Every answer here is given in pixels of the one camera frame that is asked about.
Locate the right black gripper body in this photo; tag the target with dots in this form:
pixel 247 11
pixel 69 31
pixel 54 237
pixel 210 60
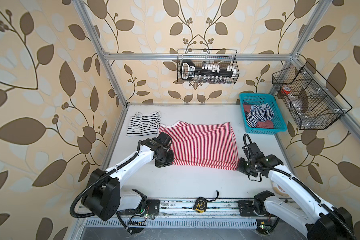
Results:
pixel 245 165

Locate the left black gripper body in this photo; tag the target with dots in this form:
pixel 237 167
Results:
pixel 166 158

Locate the black white striped tank top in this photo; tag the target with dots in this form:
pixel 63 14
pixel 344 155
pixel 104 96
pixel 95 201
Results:
pixel 144 124

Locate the red white striped tank top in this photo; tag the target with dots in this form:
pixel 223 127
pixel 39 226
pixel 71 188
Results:
pixel 209 146

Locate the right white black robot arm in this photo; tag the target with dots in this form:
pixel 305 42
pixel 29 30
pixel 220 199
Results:
pixel 314 218

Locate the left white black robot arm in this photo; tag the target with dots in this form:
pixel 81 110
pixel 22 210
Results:
pixel 103 196

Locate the navy striped tank top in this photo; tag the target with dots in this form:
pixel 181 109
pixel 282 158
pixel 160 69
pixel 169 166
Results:
pixel 259 114

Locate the pink round dish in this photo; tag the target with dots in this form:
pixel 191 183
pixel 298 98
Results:
pixel 279 191

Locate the teal plastic basket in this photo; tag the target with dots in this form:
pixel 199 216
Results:
pixel 261 114

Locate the right circuit board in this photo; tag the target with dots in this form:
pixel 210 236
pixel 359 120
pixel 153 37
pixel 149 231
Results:
pixel 264 227

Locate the yellow black tape measure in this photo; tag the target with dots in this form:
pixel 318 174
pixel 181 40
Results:
pixel 201 203

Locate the red capped plastic bottle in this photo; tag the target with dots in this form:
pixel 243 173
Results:
pixel 292 102

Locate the black white tool set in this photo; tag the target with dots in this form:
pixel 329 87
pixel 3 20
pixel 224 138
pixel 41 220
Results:
pixel 189 70

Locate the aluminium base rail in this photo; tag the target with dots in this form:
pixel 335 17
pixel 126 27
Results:
pixel 258 208

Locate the right black wire basket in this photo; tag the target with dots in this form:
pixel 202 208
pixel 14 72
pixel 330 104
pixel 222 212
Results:
pixel 323 103

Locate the black wire basket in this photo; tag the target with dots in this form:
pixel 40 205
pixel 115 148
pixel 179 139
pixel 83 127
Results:
pixel 323 103
pixel 222 58

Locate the back black wire basket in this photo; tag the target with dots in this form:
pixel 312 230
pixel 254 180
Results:
pixel 222 58

